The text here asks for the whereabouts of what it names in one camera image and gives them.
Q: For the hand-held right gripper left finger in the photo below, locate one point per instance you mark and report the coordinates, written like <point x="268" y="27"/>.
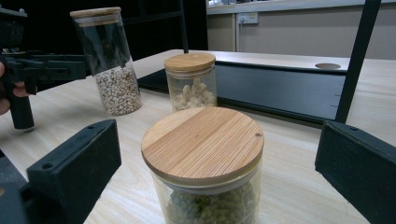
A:
<point x="77" y="165"/>

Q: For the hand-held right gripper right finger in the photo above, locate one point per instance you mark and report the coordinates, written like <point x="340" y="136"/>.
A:
<point x="358" y="168"/>

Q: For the tall jar of small grains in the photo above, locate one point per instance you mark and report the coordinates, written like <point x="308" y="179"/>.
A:
<point x="116" y="87"/>

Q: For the black metal shelf rack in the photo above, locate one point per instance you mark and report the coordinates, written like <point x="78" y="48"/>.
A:
<point x="274" y="90"/>

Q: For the glass jar of green beans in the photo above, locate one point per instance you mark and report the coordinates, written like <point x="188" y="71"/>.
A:
<point x="202" y="146"/>

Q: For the short jar of white seeds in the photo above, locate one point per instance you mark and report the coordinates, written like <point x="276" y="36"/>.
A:
<point x="190" y="84"/>

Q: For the black curtain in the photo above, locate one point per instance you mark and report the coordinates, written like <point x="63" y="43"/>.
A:
<point x="49" y="28"/>

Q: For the white wall socket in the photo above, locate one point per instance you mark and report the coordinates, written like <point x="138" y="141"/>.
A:
<point x="248" y="18"/>

